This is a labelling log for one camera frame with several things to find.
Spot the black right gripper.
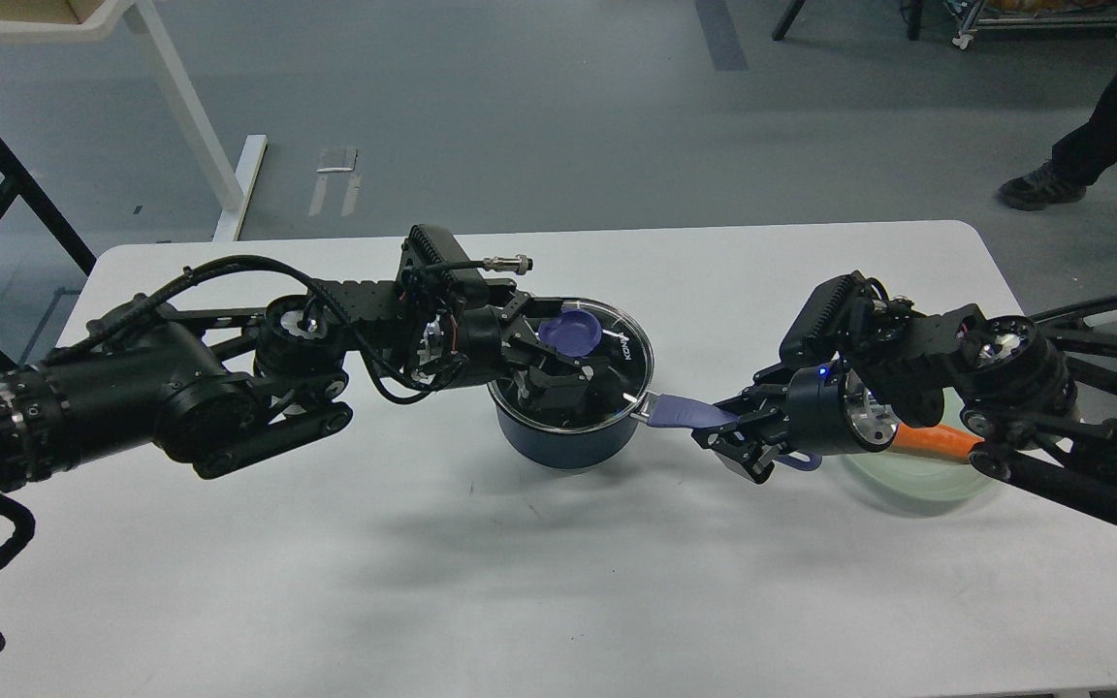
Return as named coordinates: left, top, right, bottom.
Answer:
left=691, top=364, right=900, bottom=485

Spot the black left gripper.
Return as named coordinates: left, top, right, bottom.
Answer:
left=394, top=224, right=618, bottom=428

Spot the glass lid purple knob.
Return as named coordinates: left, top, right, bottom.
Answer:
left=487, top=297, right=656, bottom=433

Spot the dark blue saucepan purple handle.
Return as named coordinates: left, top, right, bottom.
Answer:
left=487, top=297, right=823, bottom=472

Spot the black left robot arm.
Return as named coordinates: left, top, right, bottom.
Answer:
left=0, top=224, right=626, bottom=650

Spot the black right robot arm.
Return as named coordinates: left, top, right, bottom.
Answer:
left=693, top=272, right=1117, bottom=525

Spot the orange toy carrot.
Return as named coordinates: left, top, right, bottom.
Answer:
left=888, top=424, right=981, bottom=462

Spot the black stand leg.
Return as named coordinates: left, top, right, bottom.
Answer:
left=771, top=0, right=806, bottom=44

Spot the metal wheeled cart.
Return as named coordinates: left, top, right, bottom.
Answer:
left=943, top=1, right=1117, bottom=51

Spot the white desk frame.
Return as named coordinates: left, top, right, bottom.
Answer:
left=0, top=1, right=270, bottom=242

